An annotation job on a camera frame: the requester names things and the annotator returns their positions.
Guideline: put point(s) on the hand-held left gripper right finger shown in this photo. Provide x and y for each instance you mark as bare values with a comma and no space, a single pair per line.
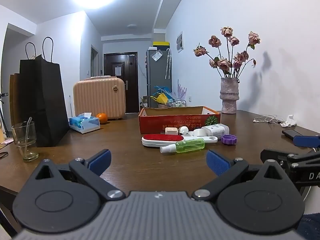
217,162

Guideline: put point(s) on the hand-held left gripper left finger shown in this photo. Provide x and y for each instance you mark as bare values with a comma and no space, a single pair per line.
101,160

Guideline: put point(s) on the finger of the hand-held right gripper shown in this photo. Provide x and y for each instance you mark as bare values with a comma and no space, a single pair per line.
306,141
275,155

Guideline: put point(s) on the purple bottle cap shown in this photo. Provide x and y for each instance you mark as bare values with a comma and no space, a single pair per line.
229,139

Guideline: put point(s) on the white labelled bottle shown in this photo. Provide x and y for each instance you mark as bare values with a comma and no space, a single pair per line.
216,130

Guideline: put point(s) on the green spray bottle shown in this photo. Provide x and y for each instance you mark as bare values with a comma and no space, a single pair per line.
187,145

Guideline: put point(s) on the white round jar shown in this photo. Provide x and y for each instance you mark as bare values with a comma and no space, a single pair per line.
199,132

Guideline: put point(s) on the small cream box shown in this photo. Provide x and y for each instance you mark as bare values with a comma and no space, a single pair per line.
171,131

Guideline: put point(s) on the red and white lint brush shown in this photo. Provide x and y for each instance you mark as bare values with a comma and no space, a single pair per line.
162,138

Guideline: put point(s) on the red cardboard box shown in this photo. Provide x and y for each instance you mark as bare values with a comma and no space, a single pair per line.
160,123

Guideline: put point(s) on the black smartphone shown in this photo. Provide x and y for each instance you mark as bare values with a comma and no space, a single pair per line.
291,133

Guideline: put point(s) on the crumpled white tissue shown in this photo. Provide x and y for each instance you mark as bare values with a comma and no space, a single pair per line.
290,121

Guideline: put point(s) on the blue and white tissue box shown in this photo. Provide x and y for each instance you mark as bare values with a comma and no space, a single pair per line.
85,125

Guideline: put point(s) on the orange fruit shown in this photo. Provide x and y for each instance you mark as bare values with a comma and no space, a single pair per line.
102,118

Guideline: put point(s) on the dark blue cloth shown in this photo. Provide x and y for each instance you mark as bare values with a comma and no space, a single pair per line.
310,226

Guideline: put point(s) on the pink ribbed suitcase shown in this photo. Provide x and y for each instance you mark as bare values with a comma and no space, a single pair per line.
98,97

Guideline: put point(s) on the pink textured vase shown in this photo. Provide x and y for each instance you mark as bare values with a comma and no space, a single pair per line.
228,95

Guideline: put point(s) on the group of glass jars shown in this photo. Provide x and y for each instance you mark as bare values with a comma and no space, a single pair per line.
177,103

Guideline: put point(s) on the dark brown door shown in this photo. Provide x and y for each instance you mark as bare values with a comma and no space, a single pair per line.
130,90

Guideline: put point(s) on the clear drinking glass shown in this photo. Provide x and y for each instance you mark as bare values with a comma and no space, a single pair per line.
25,140

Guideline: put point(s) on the purple flower decoration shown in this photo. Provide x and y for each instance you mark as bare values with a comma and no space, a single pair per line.
181,91

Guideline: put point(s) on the glass straw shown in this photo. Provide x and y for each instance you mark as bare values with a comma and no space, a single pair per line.
29,123

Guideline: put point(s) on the black paper bag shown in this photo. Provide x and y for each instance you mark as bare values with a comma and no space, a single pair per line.
42,100

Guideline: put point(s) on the yellow watering can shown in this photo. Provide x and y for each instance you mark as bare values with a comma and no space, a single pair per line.
161,98

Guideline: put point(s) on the blue folding rack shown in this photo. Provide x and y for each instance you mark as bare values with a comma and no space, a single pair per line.
165,89

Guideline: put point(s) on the white paper notice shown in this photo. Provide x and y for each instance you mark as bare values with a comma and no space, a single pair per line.
118,70

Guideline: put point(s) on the dried pink roses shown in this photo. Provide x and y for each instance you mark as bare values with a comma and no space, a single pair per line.
225,63

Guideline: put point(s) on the grey refrigerator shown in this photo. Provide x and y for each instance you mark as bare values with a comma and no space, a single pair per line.
156,75

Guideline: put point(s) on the folded white umbrella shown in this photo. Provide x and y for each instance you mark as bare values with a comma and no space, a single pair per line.
168,65

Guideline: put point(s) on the clear plastic bag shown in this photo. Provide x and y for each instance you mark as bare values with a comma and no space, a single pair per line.
156,55

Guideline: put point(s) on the yellow box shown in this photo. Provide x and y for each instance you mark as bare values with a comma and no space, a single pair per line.
161,44

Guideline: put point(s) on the small hallway ceiling light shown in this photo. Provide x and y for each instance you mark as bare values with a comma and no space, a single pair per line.
132,26

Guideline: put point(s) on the wall picture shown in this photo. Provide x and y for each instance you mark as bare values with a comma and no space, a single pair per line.
180,42

